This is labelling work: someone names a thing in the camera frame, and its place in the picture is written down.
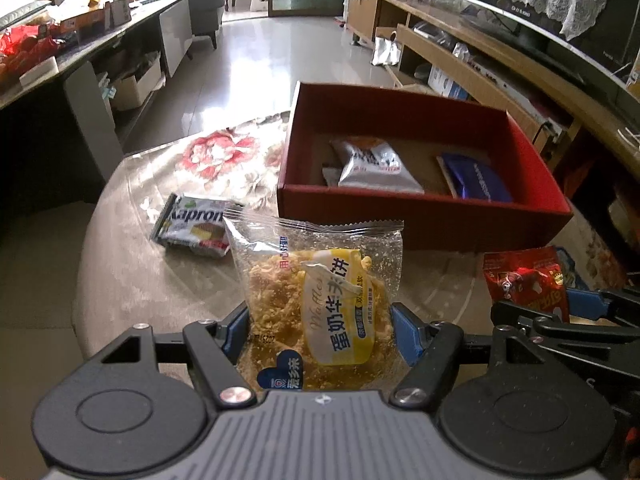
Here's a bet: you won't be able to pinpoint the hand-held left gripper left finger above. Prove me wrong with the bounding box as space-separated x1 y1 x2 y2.
87 305 257 408

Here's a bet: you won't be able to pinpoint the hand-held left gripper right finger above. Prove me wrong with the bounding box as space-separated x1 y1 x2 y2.
390 302 556 408

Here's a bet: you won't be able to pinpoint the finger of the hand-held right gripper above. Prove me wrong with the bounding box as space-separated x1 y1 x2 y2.
491 301 640 361
567 287 640 320

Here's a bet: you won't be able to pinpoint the blue and green snack packet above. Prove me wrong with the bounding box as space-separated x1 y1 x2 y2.
554 246 591 291

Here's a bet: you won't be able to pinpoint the red snack packet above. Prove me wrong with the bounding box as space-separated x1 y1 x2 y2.
482 246 571 323

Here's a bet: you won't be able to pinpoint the clear yellow waffle packet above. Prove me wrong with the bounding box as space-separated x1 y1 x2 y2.
222 210 405 393

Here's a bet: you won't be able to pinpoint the grey wafer packet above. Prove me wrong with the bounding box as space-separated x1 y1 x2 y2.
150 192 246 259

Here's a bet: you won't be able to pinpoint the red cardboard box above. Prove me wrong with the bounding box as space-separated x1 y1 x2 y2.
276 81 574 253

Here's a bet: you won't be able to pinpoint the dark blue snack packet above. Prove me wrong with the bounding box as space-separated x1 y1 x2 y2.
436 152 515 202

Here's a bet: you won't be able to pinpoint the silver snack packet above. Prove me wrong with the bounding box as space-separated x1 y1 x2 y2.
331 136 426 195

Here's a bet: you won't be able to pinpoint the silver media player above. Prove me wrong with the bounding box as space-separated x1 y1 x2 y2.
470 55 561 126

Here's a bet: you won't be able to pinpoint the blue and white box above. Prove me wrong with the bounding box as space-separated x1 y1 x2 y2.
428 64 471 101

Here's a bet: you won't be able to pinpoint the open cardboard box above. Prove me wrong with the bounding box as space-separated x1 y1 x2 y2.
107 52 166 111

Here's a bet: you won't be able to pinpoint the silver foil bag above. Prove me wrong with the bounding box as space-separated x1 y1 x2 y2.
371 36 403 67

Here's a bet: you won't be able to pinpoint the flat screen television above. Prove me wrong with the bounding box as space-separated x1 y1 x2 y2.
445 0 640 106

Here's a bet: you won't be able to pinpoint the dark long sideboard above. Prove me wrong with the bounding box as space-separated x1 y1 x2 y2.
0 0 196 211

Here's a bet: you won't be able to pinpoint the wooden television stand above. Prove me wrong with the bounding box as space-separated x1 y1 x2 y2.
345 0 640 201

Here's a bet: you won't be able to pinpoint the white flat box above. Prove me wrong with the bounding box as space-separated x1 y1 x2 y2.
19 56 58 86

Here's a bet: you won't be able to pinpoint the grey sofa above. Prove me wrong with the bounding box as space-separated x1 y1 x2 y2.
145 0 226 50

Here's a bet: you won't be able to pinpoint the small cardboard box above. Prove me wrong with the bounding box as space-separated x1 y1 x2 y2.
107 0 133 27

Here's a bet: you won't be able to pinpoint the red plastic bag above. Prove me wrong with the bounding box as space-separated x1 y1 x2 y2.
0 25 61 68

